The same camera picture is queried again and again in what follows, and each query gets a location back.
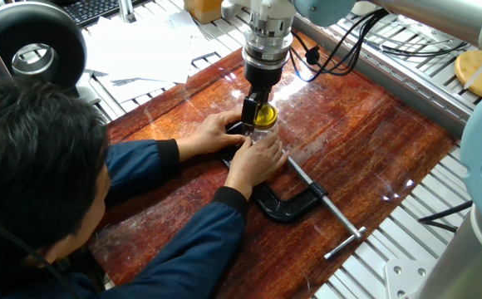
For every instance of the clear glass jar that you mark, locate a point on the clear glass jar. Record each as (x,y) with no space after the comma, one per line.
(264,135)

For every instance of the small cardboard box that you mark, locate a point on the small cardboard box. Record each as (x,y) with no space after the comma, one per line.
(203,10)

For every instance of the white round stand base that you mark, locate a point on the white round stand base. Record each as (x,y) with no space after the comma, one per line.
(411,21)

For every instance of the white paper sheets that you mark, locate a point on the white paper sheets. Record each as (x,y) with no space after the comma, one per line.
(141,50)

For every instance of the dark haired person's head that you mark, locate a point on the dark haired person's head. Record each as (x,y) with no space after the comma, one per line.
(29,162)

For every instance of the white wrist housing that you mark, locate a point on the white wrist housing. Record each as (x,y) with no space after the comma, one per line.
(266,6)

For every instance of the black round fan device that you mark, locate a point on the black round fan device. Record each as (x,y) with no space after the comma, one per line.
(68,41)

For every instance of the blue jacket torso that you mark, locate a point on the blue jacket torso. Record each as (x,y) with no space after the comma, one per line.
(0,286)

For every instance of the round wooden disc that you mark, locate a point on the round wooden disc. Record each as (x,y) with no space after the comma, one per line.
(469,66)

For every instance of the left forearm blue sleeve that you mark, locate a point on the left forearm blue sleeve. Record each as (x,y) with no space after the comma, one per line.
(139,166)

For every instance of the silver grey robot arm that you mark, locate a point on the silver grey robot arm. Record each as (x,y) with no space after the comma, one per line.
(453,16)

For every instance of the yellow metal jar lid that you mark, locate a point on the yellow metal jar lid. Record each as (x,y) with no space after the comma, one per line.
(267,117)

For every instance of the black iron C-clamp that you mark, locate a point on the black iron C-clamp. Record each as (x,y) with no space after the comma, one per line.
(282,207)

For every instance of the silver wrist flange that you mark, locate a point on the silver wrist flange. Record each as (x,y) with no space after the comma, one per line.
(268,45)

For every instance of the person's left hand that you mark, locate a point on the person's left hand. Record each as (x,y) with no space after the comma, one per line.
(212,135)

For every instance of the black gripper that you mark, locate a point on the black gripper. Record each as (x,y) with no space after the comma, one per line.
(262,76)

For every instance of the silver metal stand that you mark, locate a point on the silver metal stand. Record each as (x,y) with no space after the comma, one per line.
(126,10)

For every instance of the black keyboard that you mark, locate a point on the black keyboard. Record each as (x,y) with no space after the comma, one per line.
(95,10)

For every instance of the silver robot mounting plate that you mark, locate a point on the silver robot mounting plate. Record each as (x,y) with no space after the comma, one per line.
(407,278)

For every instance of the person's right hand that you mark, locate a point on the person's right hand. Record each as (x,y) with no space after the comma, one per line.
(254,163)

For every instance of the right forearm blue sleeve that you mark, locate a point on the right forearm blue sleeve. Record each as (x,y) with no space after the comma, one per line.
(191,249)

